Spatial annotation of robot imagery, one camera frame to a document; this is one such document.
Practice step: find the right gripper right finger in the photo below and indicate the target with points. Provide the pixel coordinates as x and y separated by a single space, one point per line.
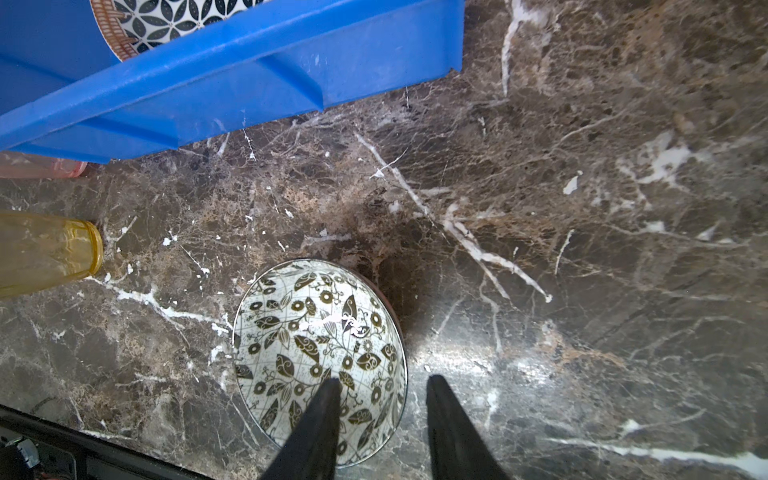
456 449

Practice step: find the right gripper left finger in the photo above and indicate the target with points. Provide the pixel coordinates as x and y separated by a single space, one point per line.
310 451

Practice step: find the geometric pattern brown rimmed plate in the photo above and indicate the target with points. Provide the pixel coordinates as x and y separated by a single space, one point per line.
132 27

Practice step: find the blue plastic bin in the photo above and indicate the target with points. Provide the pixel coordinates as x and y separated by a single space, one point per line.
64 94

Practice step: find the brown leaf pattern bowl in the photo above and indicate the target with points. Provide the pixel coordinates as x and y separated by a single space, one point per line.
304 321

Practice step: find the yellow transparent cup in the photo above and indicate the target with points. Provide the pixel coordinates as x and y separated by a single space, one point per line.
39 252

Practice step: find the pink transparent cup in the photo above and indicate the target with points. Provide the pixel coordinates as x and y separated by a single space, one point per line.
16 165

